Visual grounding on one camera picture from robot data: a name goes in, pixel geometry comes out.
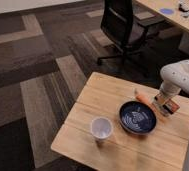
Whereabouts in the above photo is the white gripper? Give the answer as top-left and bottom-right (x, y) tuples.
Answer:
(153, 81), (181, 106)

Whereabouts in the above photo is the brown orange eraser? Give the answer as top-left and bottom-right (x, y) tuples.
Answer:
(163, 102), (180, 115)

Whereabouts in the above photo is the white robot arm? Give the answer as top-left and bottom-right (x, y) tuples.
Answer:
(153, 60), (189, 171)

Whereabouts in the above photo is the white sponge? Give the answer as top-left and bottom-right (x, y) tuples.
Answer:
(157, 106), (171, 117)

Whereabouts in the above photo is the orange carrot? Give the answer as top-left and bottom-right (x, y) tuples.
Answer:
(134, 89), (153, 108)

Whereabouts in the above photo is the dark blue patterned bowl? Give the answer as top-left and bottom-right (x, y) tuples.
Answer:
(119, 101), (157, 135)

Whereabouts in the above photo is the white paper cup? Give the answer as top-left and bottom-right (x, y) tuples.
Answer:
(90, 117), (113, 142)

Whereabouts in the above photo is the black office chair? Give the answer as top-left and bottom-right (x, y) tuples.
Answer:
(97, 0), (164, 73)

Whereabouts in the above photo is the blue round lid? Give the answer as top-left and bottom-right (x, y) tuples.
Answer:
(160, 8), (174, 15)

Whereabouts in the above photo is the wooden background desk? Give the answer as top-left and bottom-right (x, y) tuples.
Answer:
(135, 0), (189, 33)

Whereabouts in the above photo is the small clutter on desk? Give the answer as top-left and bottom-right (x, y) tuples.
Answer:
(178, 1), (189, 18)

